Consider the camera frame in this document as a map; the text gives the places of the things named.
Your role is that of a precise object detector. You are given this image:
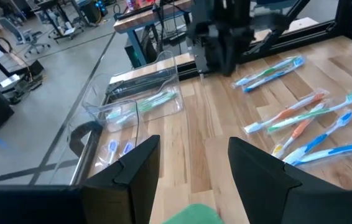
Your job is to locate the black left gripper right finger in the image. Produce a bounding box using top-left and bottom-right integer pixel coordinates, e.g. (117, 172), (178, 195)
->
(227, 136), (352, 224)

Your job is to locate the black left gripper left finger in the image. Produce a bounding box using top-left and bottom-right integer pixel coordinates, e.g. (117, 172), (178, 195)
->
(0, 134), (162, 224)

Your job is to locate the green toothbrush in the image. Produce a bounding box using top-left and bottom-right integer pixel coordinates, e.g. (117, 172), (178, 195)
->
(266, 89), (352, 134)
(106, 89), (178, 121)
(231, 55), (300, 88)
(113, 92), (180, 124)

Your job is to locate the blue toothbrush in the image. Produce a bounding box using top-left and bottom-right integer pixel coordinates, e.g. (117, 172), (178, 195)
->
(282, 110), (352, 164)
(292, 141), (352, 167)
(243, 57), (307, 93)

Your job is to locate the clear plastic bin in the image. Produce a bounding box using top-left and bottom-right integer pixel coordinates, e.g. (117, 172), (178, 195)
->
(81, 50), (185, 133)
(31, 98), (152, 187)

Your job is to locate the green cloth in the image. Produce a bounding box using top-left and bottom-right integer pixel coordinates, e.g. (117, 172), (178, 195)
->
(162, 203), (225, 224)

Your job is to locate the wooden top workbench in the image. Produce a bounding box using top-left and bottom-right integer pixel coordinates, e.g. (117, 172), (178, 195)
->
(113, 0), (195, 68)

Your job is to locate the grey office chair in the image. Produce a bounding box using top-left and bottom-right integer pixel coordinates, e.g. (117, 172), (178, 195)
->
(0, 17), (52, 59)

